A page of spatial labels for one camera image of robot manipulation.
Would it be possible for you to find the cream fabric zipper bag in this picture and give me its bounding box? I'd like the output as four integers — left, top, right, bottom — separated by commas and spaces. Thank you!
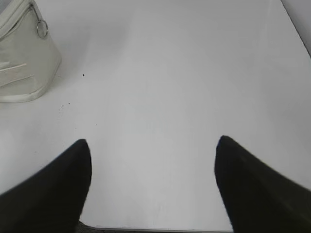
0, 0, 62, 103

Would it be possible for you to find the silver zipper pull ring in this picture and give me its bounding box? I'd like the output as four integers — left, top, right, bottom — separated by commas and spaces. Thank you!
36, 19, 49, 37

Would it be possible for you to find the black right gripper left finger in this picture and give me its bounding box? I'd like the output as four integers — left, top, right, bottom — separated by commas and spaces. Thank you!
0, 139, 92, 233

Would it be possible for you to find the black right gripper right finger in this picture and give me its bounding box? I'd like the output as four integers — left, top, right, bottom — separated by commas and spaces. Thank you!
214, 135, 311, 233

